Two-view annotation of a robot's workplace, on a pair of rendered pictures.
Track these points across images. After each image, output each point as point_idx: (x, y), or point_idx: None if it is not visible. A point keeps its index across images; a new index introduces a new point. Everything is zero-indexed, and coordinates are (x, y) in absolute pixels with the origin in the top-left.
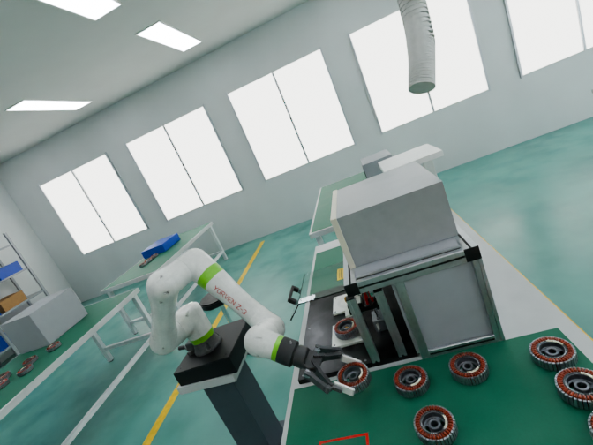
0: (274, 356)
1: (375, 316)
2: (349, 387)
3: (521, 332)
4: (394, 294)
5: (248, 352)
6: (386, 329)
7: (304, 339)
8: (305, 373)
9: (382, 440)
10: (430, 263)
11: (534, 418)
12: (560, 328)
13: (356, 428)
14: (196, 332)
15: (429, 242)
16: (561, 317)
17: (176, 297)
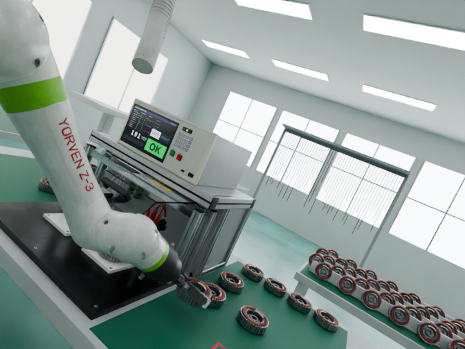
0: (163, 260)
1: None
2: (208, 298)
3: (227, 262)
4: (220, 217)
5: (132, 252)
6: None
7: (28, 263)
8: (189, 282)
9: (232, 343)
10: (243, 201)
11: (273, 305)
12: (239, 261)
13: (207, 342)
14: None
15: (228, 187)
16: (234, 255)
17: None
